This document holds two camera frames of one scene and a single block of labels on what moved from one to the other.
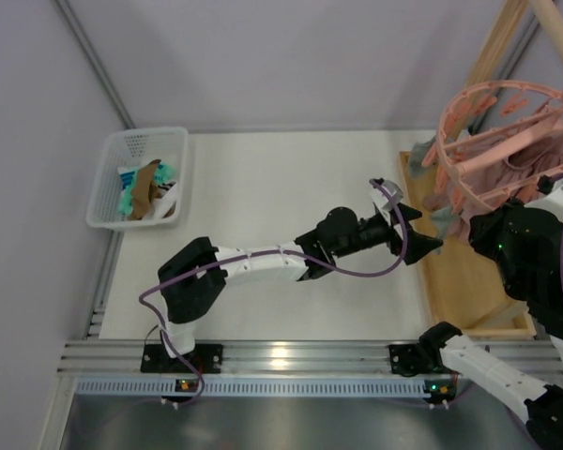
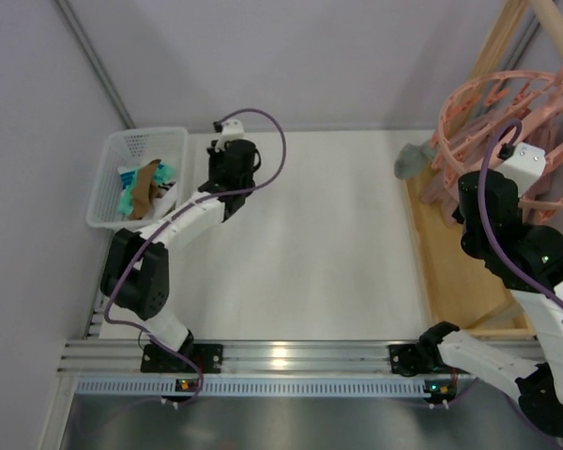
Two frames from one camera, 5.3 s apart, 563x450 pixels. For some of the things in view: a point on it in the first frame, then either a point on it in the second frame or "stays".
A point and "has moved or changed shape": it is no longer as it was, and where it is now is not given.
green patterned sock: x=163 y=172 stays
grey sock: x=418 y=149 has moved or changed shape
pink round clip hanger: x=499 y=138 has moved or changed shape
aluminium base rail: x=97 y=358 stays
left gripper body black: x=399 y=230 -> x=235 y=153
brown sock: x=144 y=190 stays
